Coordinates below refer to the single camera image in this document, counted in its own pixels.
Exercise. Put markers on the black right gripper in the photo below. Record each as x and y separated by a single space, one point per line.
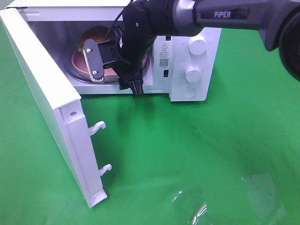
107 54

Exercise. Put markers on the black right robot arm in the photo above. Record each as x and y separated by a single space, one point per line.
277 21

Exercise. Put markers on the lower white microwave knob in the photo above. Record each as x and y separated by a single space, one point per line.
193 74

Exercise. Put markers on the white microwave knob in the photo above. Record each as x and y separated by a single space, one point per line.
197 45
193 74

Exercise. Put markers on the white microwave door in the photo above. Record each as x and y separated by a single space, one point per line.
60 105

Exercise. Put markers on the pink round plate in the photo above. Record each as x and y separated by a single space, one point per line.
79 64

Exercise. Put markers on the burger with lettuce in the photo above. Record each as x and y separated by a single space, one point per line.
97 33

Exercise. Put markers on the round white door release button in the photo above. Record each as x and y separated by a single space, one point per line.
189 93

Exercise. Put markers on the white microwave oven body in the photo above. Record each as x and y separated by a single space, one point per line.
59 24

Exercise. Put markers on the upper white microwave knob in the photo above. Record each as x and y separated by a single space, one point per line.
197 45

